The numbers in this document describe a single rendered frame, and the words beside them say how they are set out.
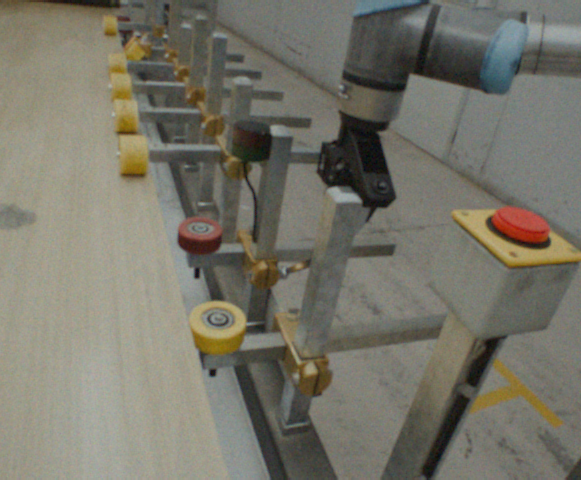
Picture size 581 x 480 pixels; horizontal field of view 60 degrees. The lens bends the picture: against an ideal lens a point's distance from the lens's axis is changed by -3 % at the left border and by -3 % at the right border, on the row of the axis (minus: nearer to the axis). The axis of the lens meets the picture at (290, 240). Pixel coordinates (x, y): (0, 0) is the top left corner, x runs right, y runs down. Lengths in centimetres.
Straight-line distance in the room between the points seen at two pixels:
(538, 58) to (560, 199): 294
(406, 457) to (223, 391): 55
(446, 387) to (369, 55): 42
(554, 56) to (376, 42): 27
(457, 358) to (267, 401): 52
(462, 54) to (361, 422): 143
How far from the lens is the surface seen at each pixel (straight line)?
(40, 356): 69
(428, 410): 49
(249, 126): 82
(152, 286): 79
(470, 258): 38
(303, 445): 86
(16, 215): 97
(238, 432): 96
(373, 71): 69
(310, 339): 73
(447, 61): 68
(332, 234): 63
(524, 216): 40
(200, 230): 92
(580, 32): 83
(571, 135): 368
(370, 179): 69
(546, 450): 211
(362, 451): 180
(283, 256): 100
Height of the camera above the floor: 137
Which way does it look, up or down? 30 degrees down
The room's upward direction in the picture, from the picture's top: 10 degrees clockwise
